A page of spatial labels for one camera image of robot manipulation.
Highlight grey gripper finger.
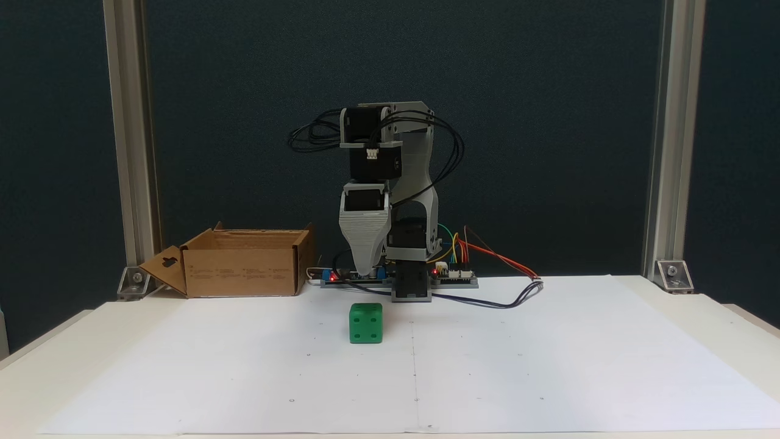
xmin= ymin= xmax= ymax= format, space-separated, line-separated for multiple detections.
xmin=339 ymin=210 xmax=392 ymax=279

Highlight green dice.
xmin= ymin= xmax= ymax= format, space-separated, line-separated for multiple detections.
xmin=349 ymin=302 xmax=384 ymax=345

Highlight blue circuit board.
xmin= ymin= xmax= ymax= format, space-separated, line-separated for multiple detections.
xmin=319 ymin=266 xmax=392 ymax=289

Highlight brown cardboard box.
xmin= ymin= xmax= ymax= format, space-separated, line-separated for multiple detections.
xmin=139 ymin=222 xmax=317 ymax=299

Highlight black base cable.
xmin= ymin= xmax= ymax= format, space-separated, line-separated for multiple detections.
xmin=332 ymin=249 xmax=394 ymax=298

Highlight black gripper motor cable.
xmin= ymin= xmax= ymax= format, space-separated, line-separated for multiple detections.
xmin=288 ymin=109 xmax=346 ymax=153

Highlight circuit board with jumper wires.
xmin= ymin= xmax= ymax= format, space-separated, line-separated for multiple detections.
xmin=431 ymin=261 xmax=480 ymax=289

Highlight black arm motor cable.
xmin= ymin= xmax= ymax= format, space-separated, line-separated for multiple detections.
xmin=377 ymin=109 xmax=466 ymax=211

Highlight black cable with white connector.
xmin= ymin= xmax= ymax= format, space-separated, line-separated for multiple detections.
xmin=427 ymin=279 xmax=545 ymax=310

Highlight orange red wire bundle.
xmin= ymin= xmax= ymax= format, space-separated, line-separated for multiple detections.
xmin=456 ymin=225 xmax=541 ymax=281

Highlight metal corner bracket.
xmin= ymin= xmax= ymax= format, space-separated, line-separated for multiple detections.
xmin=654 ymin=259 xmax=695 ymax=295
xmin=116 ymin=265 xmax=152 ymax=302

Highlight aluminium frame post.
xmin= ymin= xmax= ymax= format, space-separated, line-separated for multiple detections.
xmin=102 ymin=0 xmax=163 ymax=290
xmin=641 ymin=0 xmax=708 ymax=288

